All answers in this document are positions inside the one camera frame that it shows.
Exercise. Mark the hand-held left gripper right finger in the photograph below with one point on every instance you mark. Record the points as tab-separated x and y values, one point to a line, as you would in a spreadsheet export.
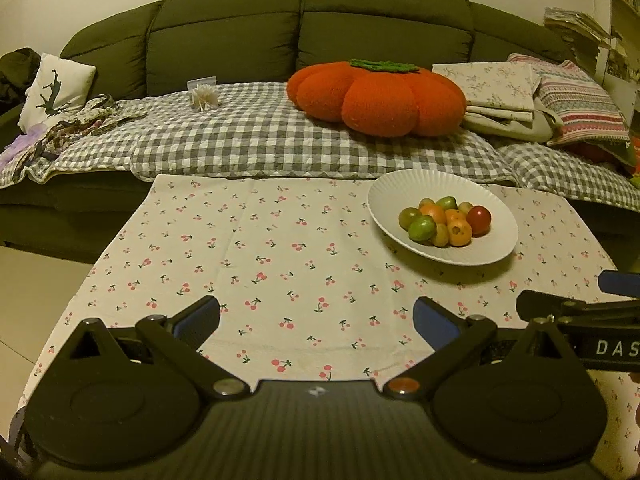
432	320

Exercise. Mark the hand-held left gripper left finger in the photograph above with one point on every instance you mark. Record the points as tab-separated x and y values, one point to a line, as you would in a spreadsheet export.
197	317

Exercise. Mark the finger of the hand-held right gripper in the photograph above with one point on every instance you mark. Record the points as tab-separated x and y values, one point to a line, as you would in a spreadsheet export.
620	282
550	302

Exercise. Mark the white ribbed plate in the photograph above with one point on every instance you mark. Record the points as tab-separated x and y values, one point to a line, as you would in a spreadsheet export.
480	255

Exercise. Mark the yellowish lime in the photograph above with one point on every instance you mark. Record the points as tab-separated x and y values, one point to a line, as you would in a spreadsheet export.
440	235
465	207

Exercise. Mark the large orange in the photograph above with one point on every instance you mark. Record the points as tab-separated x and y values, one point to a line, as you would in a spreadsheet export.
459	233

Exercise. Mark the green lime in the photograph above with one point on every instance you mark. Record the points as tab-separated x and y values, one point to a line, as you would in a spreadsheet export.
421	230
446	203

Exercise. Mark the green and red tomato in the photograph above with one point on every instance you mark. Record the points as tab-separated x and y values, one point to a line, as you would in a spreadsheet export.
409	216

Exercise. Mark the small orange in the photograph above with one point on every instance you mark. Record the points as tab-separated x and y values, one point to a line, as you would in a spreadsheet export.
455	215
433	211

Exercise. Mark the red cloth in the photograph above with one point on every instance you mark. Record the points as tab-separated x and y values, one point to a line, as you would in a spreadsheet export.
597	154

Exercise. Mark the cherry print tablecloth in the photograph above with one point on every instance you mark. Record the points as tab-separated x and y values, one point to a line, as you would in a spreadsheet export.
300	220

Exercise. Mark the folded beige cloth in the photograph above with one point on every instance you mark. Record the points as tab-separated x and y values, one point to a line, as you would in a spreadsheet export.
515	127

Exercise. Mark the grey checkered blanket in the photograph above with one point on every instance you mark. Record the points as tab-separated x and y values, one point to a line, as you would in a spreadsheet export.
250	145

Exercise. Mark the striped knit cushion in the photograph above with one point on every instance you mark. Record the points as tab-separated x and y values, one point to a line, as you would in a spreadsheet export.
585	105

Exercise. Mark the orange pumpkin cushion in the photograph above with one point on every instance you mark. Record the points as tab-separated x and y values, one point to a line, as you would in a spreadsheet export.
380	105

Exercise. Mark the clear cotton swab box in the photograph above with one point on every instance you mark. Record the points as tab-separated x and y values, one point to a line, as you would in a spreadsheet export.
202	94

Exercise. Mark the folded floral sheet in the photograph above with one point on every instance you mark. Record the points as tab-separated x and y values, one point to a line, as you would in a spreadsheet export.
482	87

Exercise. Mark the ruffled floral cloth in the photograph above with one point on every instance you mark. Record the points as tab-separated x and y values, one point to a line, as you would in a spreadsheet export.
80	125

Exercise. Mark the purple cloth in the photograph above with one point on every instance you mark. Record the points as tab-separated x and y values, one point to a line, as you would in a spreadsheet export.
17	152

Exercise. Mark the stack of papers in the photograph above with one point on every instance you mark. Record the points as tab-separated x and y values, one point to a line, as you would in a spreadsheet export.
575	25

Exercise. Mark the white pillow with figure print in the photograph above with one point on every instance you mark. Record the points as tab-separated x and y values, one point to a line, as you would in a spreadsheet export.
60	90

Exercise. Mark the olive green sofa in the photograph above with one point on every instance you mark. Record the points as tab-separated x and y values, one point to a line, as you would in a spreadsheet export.
225	35

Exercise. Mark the dark jacket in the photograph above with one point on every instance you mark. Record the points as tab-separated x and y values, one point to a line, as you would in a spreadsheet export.
15	75

